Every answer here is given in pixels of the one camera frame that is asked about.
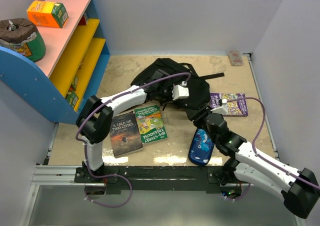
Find brown green toy stump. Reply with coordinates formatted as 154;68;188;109
0;18;46;62

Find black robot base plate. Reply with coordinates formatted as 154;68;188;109
74;165;253;196

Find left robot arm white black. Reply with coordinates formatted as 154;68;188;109
75;70;184;182

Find green box on shelf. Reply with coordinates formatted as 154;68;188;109
70;76;78;91
65;91;79;108

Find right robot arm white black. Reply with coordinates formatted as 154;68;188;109
186;104;320;219

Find purple colourful book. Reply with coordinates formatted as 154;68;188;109
210;93;248;117

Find green treehouse book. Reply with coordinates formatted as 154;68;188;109
134;105;168;145

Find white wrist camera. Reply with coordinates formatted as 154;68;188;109
211;103;229;115
172;85;190;101

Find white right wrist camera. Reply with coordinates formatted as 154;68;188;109
211;103;229;115

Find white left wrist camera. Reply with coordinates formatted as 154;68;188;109
172;85;190;101

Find blue shelf unit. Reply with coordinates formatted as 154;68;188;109
0;0;110;124

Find dark tale book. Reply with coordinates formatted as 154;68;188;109
109;111;143;158

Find blue shark pencil case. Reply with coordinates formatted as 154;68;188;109
188;129;215;166

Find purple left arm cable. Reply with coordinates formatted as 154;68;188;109
74;72;192;207

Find orange green crayon box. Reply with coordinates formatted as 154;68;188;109
26;0;69;28

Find beige pink eraser box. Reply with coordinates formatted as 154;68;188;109
228;50;243;66

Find aluminium rail frame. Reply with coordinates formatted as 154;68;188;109
18;52;307;226

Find black student backpack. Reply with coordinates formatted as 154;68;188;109
130;58;225;109

